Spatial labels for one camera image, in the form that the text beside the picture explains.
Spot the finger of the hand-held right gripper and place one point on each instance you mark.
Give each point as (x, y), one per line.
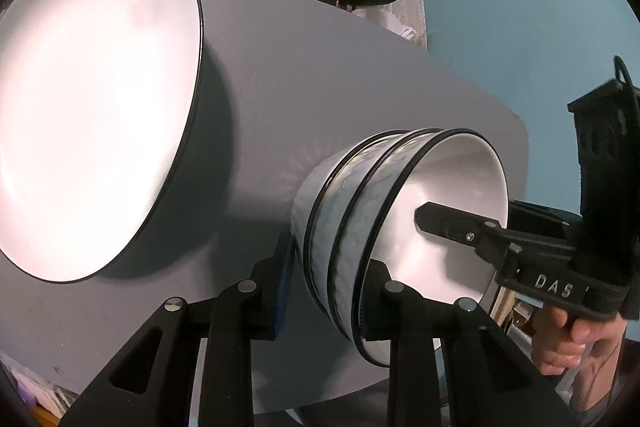
(450, 222)
(545, 214)

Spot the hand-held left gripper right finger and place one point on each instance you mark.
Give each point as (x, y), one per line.
(380, 322)

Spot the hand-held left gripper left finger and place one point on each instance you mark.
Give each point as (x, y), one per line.
(280, 302)

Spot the white bowl black rim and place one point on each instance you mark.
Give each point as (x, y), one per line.
(302, 207)
(430, 277)
(332, 207)

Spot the white plate black rim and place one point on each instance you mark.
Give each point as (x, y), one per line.
(90, 107)

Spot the person's right forearm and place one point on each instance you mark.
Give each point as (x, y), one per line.
(600, 382)

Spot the person's right hand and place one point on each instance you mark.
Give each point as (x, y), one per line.
(565, 342)

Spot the wooden board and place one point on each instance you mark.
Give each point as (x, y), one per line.
(507, 307)

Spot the white plastic bag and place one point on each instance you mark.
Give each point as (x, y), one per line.
(400, 24)

